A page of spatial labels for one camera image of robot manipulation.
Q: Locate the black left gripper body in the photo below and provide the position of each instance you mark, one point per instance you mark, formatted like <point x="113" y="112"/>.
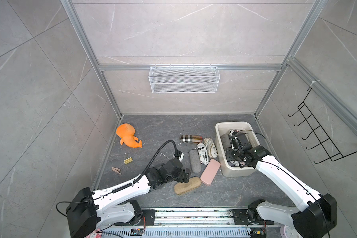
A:
<point x="180" y="176"/>

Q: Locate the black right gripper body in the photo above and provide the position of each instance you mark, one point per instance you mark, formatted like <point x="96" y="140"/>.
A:
<point x="232" y="154"/>

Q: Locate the beige plastic storage bin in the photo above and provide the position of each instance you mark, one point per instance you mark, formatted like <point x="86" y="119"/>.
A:
<point x="223" y="128"/>

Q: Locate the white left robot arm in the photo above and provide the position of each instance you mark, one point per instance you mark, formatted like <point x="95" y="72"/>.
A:
<point x="116" y="205"/>

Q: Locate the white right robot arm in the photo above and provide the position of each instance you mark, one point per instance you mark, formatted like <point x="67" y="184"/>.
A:
<point x="314" y="215"/>

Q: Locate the map print glasses case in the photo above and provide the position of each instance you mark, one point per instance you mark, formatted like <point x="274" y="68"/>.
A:
<point x="211" y="148"/>

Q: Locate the plaid glasses case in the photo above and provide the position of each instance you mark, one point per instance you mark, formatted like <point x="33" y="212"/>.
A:
<point x="191" y="138"/>

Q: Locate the tan fabric case front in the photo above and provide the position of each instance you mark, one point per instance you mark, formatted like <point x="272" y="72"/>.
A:
<point x="183" y="188"/>

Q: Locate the grey fabric case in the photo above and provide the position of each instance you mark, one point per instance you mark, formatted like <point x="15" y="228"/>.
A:
<point x="194" y="161"/>

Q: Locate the newspaper print case centre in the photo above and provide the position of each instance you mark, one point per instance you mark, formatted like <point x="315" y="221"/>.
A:
<point x="203" y="154"/>

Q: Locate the pink flat case right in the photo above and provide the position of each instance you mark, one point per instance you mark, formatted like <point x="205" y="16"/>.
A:
<point x="210" y="172"/>

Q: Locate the small yellow clip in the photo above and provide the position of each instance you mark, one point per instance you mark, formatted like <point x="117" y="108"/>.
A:
<point x="128" y="160"/>

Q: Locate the wooden clothespin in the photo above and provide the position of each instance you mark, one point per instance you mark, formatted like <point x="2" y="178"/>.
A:
<point x="116" y="170"/>

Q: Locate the orange plush toy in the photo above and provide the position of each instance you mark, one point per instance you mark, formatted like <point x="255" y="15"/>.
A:
<point x="126" y="133"/>

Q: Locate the white round clock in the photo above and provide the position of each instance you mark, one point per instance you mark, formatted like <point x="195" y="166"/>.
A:
<point x="289" y="232"/>

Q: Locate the pink flower toy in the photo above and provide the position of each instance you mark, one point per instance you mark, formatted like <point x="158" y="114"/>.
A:
<point x="95" y="235"/>

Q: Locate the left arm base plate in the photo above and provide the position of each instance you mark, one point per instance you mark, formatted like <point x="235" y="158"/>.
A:
<point x="149" y="215"/>

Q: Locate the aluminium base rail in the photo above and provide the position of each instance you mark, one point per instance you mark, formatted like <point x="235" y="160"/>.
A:
<point x="191" y="223"/>

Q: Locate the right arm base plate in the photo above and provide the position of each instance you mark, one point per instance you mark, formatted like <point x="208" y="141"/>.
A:
<point x="245" y="216"/>

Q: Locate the white wire mesh basket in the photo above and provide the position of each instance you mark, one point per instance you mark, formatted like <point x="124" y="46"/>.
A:
<point x="184" y="79"/>

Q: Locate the black wire hook rack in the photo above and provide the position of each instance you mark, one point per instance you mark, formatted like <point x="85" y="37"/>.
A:
<point x="324" y="140"/>

